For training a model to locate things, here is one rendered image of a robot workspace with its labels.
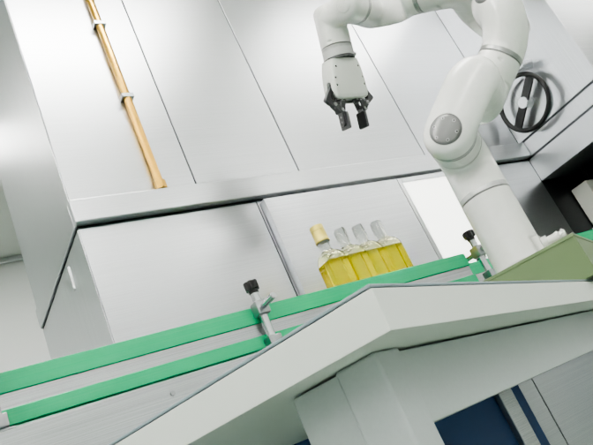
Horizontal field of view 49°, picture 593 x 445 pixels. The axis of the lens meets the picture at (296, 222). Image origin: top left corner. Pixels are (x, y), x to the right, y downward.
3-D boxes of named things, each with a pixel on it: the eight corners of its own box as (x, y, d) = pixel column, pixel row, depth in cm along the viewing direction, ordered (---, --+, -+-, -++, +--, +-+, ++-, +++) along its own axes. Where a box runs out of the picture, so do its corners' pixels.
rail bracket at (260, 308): (282, 348, 118) (256, 282, 122) (300, 333, 112) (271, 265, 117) (264, 353, 116) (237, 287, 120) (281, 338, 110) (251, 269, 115)
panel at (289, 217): (536, 256, 208) (484, 169, 220) (543, 252, 206) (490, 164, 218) (311, 322, 158) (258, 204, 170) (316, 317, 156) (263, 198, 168)
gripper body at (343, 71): (345, 61, 162) (356, 104, 161) (312, 62, 156) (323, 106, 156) (364, 49, 156) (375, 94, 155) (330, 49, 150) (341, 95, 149)
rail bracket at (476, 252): (468, 296, 158) (444, 252, 163) (514, 265, 146) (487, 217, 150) (460, 298, 157) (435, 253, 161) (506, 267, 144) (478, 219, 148)
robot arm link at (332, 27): (373, -12, 153) (352, -20, 145) (384, 31, 152) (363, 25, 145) (323, 15, 162) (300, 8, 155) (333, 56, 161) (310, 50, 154)
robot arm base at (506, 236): (581, 251, 117) (539, 179, 123) (567, 242, 106) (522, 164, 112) (504, 290, 123) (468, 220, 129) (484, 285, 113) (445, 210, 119)
